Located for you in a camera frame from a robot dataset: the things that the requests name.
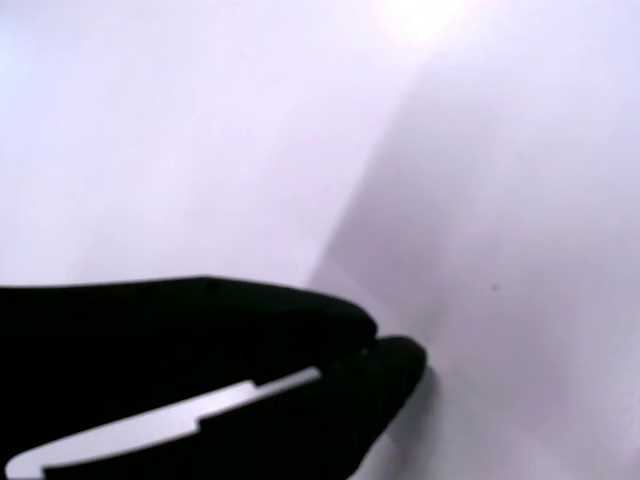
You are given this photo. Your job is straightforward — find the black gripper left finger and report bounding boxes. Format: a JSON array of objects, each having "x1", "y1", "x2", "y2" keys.
[{"x1": 0, "y1": 274, "x2": 380, "y2": 480}]

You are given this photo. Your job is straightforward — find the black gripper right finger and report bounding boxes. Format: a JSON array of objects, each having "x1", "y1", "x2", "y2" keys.
[{"x1": 42, "y1": 335, "x2": 430, "y2": 480}]

